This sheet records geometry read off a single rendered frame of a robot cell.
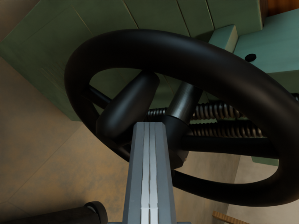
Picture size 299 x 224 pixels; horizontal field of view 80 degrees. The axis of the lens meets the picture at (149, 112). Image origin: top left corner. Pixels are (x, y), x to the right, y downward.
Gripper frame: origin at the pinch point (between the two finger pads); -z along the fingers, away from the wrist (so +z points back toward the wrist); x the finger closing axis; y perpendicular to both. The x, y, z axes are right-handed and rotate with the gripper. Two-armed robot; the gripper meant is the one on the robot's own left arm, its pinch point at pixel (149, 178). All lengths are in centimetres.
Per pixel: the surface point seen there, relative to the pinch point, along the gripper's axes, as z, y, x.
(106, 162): -62, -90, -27
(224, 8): -23.1, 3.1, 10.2
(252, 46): -18.3, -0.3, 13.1
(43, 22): -43, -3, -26
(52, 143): -54, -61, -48
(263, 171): -175, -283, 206
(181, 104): -14.5, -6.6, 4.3
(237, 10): -22.4, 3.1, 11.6
